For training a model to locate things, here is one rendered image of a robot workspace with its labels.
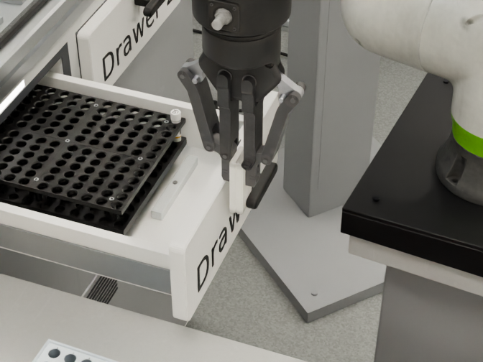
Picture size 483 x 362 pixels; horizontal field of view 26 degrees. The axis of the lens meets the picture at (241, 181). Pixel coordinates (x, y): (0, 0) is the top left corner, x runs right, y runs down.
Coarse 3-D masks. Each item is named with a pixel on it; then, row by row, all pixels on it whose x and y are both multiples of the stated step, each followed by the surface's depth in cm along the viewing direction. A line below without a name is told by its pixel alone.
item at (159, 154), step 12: (168, 120) 124; (180, 120) 124; (168, 132) 122; (156, 144) 120; (168, 144) 121; (144, 156) 119; (156, 156) 119; (132, 180) 116; (144, 180) 116; (120, 192) 114; (132, 192) 114; (108, 204) 113; (120, 204) 113
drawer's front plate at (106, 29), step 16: (112, 0) 139; (128, 0) 142; (176, 0) 158; (96, 16) 136; (112, 16) 138; (128, 16) 143; (144, 16) 148; (160, 16) 154; (80, 32) 133; (96, 32) 135; (112, 32) 139; (128, 32) 144; (144, 32) 150; (80, 48) 134; (96, 48) 136; (112, 48) 141; (128, 48) 146; (80, 64) 136; (96, 64) 137; (128, 64) 147; (96, 80) 138; (112, 80) 143
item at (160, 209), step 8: (184, 160) 126; (192, 160) 126; (184, 168) 125; (192, 168) 126; (176, 176) 124; (184, 176) 124; (168, 184) 123; (176, 184) 123; (184, 184) 124; (168, 192) 122; (176, 192) 122; (160, 200) 121; (168, 200) 121; (152, 208) 120; (160, 208) 120; (168, 208) 121; (152, 216) 120; (160, 216) 120
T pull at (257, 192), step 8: (264, 168) 115; (272, 168) 115; (264, 176) 114; (272, 176) 115; (256, 184) 113; (264, 184) 113; (256, 192) 112; (264, 192) 114; (248, 200) 111; (256, 200) 111; (256, 208) 112
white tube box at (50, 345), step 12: (48, 348) 111; (60, 348) 111; (72, 348) 111; (36, 360) 110; (48, 360) 110; (60, 360) 110; (72, 360) 111; (84, 360) 110; (96, 360) 110; (108, 360) 109
